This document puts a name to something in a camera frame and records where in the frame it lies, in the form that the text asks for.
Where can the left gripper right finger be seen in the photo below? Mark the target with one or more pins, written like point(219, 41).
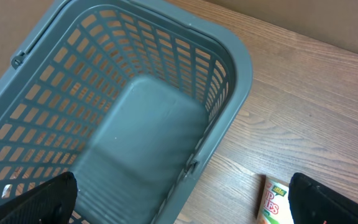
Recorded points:
point(311, 202)

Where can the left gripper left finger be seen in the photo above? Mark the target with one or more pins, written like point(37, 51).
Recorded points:
point(51, 202)

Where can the instant noodle cup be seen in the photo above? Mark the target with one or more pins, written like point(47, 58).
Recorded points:
point(274, 205)

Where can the grey plastic shopping basket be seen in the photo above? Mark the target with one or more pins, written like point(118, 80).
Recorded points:
point(132, 97)

